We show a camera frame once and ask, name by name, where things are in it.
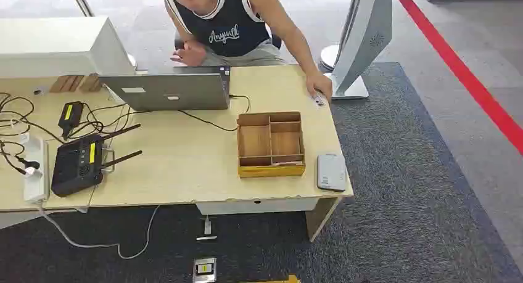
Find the person's right hand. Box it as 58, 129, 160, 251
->
170, 40, 208, 67

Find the person's left hand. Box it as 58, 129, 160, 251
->
305, 70, 334, 105

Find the wooden compartment box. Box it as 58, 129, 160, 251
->
236, 111, 307, 179

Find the white round base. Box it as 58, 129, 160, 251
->
319, 44, 340, 72

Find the grey laptop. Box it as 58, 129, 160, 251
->
97, 65, 232, 112

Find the person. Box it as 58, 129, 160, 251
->
163, 0, 334, 104

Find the silver display kiosk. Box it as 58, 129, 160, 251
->
324, 0, 394, 100

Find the grey card reader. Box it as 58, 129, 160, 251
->
316, 152, 348, 193

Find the wooden block stand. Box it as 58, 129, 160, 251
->
78, 73, 103, 93
49, 75, 85, 94

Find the pale wooden desk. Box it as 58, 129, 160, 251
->
0, 64, 355, 243

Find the slanted metal pole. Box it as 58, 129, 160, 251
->
68, 0, 95, 18

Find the black adapter yellow label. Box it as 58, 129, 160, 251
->
57, 100, 85, 141

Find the white boxy appliance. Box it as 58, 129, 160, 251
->
0, 15, 136, 80

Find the red floor tape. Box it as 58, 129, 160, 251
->
392, 0, 523, 156

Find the dark grey carpet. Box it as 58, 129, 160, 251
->
0, 62, 523, 283

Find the black controller with antennas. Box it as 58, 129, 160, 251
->
51, 123, 144, 198

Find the black plug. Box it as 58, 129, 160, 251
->
14, 155, 42, 171

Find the yellow flat object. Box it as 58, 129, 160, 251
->
241, 274, 301, 283

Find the white power strip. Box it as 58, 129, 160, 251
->
23, 136, 50, 204

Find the silver floor socket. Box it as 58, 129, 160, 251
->
192, 257, 218, 283

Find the black laptop cable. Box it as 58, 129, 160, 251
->
178, 94, 251, 133

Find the black adapter cable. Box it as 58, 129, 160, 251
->
67, 102, 153, 141

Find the black looped cable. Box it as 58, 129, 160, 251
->
0, 92, 66, 145

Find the white floor bracket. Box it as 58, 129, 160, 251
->
196, 215, 218, 242

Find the black plug cable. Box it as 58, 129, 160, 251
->
0, 140, 28, 176

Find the white power strip cable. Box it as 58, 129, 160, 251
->
39, 203, 161, 261

